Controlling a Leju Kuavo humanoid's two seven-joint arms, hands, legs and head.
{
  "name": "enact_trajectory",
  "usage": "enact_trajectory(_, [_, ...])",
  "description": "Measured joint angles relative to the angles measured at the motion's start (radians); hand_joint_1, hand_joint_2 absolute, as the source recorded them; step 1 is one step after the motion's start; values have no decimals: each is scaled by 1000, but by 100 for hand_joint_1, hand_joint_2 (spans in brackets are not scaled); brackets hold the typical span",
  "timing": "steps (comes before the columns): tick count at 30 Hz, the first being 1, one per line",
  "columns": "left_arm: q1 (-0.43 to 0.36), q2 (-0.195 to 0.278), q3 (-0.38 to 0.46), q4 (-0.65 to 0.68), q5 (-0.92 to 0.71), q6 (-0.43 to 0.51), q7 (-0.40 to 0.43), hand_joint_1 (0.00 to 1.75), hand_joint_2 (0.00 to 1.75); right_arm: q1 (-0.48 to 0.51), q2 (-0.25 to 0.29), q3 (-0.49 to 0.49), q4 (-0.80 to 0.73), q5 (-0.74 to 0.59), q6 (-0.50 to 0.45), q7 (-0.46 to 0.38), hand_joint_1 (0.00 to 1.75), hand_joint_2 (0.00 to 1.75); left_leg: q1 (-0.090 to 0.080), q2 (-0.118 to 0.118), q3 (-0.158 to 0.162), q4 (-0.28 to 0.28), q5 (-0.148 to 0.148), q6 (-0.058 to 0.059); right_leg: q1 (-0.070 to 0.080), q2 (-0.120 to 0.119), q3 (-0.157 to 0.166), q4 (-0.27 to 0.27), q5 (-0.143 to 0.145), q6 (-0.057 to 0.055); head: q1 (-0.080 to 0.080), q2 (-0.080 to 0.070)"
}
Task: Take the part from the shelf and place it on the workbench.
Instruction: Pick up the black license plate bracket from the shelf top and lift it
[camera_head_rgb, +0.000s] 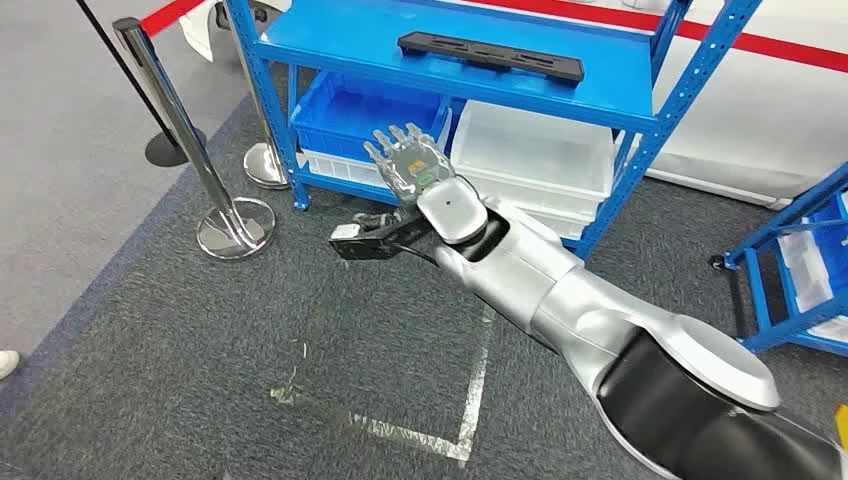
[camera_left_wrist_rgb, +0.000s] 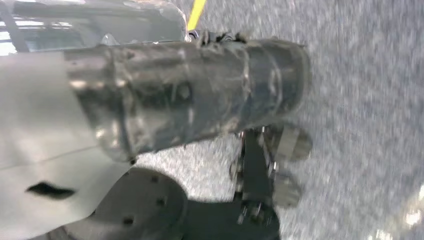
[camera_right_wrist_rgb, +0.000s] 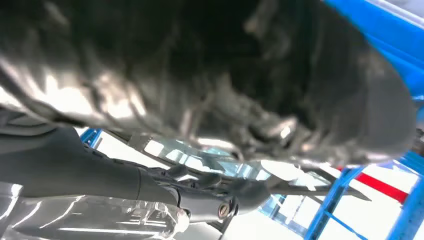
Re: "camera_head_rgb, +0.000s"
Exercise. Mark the long black plastic part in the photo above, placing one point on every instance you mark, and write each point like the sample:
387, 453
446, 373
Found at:
490, 56

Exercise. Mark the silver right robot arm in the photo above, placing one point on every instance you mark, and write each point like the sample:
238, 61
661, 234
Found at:
596, 311

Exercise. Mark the blue metal shelf rack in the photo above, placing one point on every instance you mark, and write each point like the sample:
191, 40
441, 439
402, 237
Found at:
344, 40

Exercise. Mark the blue wheeled shelf rack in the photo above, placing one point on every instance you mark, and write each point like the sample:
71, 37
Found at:
757, 291

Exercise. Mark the white translucent plastic bin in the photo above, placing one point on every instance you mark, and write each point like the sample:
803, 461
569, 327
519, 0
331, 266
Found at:
563, 222
530, 146

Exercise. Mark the blue plastic bin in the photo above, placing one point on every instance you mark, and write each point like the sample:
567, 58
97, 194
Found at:
358, 112

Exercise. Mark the red barrier belt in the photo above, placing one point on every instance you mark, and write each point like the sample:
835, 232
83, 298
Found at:
169, 16
762, 43

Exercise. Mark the small white plastic bin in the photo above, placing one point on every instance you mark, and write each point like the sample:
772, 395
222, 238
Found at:
805, 272

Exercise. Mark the person's foot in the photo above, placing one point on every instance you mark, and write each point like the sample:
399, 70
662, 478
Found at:
8, 364

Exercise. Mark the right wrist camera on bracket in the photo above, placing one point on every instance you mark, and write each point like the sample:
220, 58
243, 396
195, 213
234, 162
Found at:
358, 248

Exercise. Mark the chrome stanchion post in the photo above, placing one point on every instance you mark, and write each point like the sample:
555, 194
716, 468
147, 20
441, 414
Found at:
265, 169
179, 126

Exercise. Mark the thin black stanchion post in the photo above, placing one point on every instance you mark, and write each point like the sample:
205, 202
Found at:
166, 154

